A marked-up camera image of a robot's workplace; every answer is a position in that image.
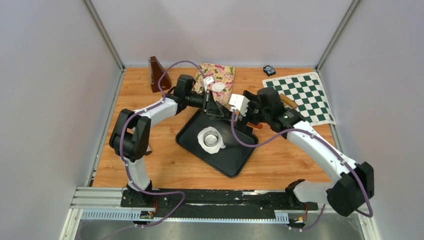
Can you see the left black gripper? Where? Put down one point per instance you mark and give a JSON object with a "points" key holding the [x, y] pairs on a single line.
{"points": [[211, 107]]}

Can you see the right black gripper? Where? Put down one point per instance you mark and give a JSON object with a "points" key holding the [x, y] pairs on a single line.
{"points": [[254, 101]]}

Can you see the wooden pastry roller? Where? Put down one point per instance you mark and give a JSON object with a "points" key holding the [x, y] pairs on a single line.
{"points": [[287, 102]]}

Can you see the black baking tray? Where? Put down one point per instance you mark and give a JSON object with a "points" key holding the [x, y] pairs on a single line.
{"points": [[228, 160]]}

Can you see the wooden handled metal scraper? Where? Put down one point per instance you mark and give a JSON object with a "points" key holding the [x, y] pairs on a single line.
{"points": [[258, 126]]}

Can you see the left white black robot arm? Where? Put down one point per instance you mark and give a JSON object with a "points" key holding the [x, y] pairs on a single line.
{"points": [[131, 133]]}

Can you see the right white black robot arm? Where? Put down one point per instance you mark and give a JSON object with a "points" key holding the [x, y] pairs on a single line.
{"points": [[351, 183]]}

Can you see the floral rectangular tray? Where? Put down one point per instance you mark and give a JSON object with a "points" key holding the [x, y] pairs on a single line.
{"points": [[220, 73]]}

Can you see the small blue black toy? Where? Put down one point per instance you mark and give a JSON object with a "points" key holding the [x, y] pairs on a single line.
{"points": [[269, 70]]}

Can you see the green white chess mat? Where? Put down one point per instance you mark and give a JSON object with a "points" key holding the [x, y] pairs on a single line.
{"points": [[307, 91]]}

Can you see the brown wooden metronome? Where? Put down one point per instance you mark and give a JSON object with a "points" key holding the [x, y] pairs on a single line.
{"points": [[156, 71]]}

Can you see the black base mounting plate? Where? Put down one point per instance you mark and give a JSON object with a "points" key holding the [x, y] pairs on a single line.
{"points": [[216, 203]]}

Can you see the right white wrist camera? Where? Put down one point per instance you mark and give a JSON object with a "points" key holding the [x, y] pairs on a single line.
{"points": [[238, 103]]}

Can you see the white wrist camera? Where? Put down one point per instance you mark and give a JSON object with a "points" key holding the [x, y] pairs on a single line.
{"points": [[207, 81], [238, 103]]}

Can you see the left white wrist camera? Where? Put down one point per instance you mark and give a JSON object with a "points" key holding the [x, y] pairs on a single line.
{"points": [[207, 81]]}

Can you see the aluminium frame rail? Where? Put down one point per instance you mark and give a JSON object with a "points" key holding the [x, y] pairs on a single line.
{"points": [[103, 203]]}

